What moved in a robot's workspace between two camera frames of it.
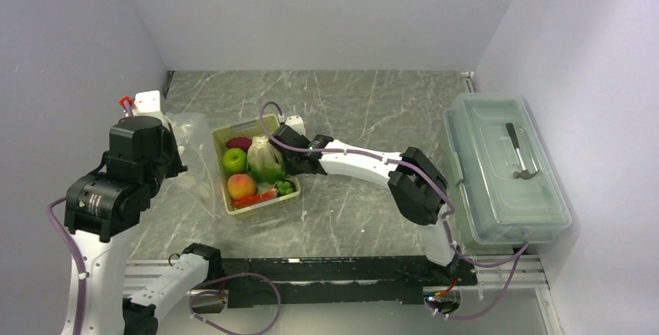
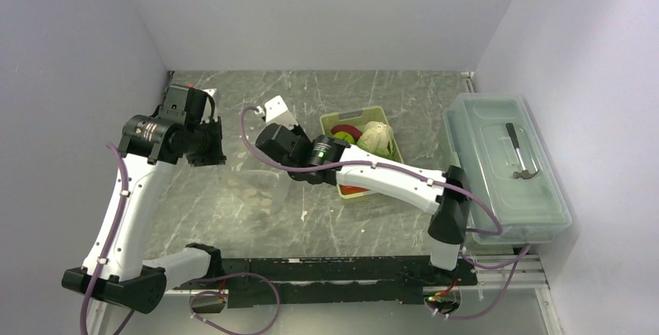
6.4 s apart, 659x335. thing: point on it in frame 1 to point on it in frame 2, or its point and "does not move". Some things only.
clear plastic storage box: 509,191 does not move
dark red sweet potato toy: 238,142 to 355,131
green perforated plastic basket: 249,129 to 350,193
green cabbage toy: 264,160 to 377,137
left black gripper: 176,165 to 215,156
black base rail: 252,282 does not move
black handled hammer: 524,174 does not move
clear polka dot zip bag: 192,135 to 256,193
